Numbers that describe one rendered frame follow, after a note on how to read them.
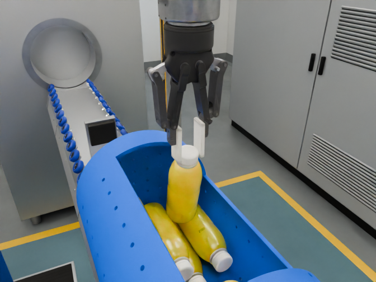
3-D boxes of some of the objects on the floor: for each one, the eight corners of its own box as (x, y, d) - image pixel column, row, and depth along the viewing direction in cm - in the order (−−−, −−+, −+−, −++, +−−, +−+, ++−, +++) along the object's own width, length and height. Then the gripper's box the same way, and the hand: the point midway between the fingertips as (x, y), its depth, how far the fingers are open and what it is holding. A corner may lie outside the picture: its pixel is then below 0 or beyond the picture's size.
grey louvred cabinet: (267, 117, 362) (286, -27, 291) (483, 255, 191) (657, -9, 120) (225, 125, 343) (235, -26, 272) (424, 288, 172) (591, -4, 101)
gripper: (224, 13, 53) (216, 137, 65) (125, 20, 46) (137, 157, 58) (250, 20, 47) (237, 155, 59) (143, 30, 40) (152, 179, 52)
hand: (188, 141), depth 57 cm, fingers closed on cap, 4 cm apart
